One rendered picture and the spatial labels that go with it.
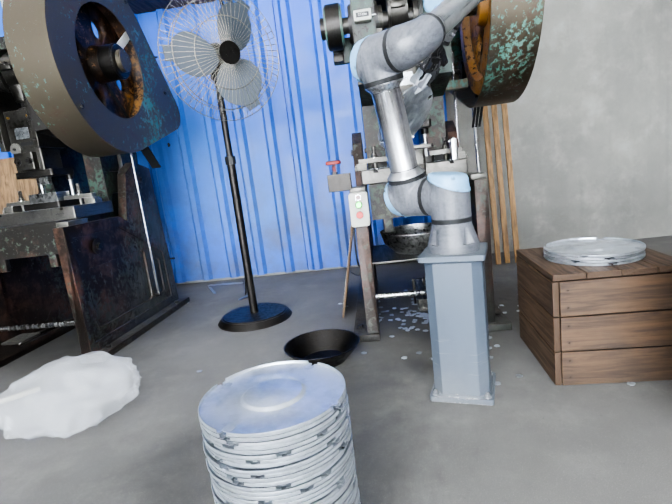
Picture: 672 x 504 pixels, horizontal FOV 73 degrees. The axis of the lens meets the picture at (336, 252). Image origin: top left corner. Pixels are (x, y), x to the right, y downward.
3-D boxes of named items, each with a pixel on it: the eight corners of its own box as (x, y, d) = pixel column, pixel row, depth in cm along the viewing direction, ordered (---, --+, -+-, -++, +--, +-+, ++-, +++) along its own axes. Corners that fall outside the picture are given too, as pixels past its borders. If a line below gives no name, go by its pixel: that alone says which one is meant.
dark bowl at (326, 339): (360, 373, 163) (358, 355, 162) (278, 380, 166) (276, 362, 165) (362, 341, 193) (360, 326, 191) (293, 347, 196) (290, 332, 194)
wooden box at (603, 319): (692, 379, 134) (695, 263, 127) (555, 386, 139) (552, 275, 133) (624, 329, 172) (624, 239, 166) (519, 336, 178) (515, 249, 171)
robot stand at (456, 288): (494, 405, 133) (484, 255, 124) (429, 401, 139) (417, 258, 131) (495, 376, 150) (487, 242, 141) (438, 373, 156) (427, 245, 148)
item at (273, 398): (370, 373, 95) (370, 369, 95) (287, 453, 71) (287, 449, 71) (264, 357, 110) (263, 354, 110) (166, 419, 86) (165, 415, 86)
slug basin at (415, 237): (461, 252, 196) (459, 229, 195) (382, 260, 200) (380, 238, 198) (448, 239, 230) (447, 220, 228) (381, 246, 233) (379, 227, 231)
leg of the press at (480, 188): (512, 330, 186) (500, 101, 169) (483, 332, 187) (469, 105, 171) (466, 275, 276) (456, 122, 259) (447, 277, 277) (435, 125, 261)
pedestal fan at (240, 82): (302, 332, 212) (250, -40, 184) (169, 344, 219) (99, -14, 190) (328, 271, 334) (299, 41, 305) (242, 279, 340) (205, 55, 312)
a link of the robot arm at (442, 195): (458, 220, 126) (455, 171, 124) (418, 220, 136) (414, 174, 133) (480, 213, 134) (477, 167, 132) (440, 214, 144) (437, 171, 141)
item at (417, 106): (435, 115, 197) (434, 114, 197) (430, 70, 170) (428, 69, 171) (386, 160, 196) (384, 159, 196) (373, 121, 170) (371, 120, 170)
